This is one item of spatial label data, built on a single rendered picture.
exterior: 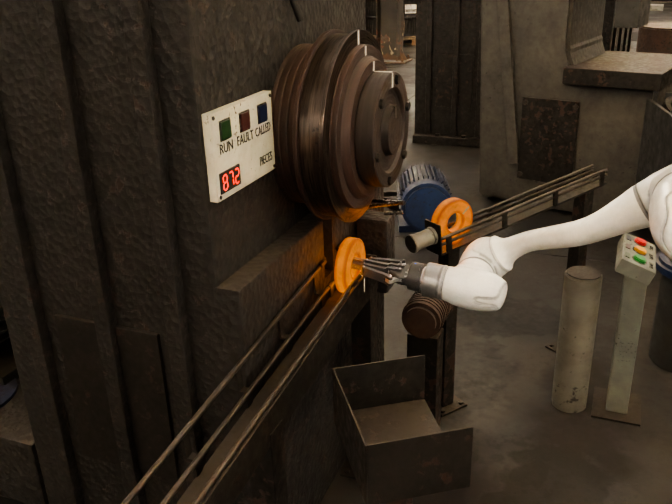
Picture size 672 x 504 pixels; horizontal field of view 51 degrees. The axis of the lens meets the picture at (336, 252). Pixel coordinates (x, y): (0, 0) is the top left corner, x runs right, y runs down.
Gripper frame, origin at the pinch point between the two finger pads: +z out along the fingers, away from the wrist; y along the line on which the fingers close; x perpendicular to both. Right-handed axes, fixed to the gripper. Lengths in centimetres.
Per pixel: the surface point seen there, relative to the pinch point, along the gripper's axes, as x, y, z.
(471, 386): -72, 63, -29
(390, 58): -94, 849, 258
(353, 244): 6.0, -1.4, -0.7
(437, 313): -22.5, 23.3, -20.4
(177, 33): 63, -48, 20
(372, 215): 5.2, 22.4, 2.3
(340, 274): -0.3, -7.6, 0.2
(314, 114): 44.5, -21.1, 3.6
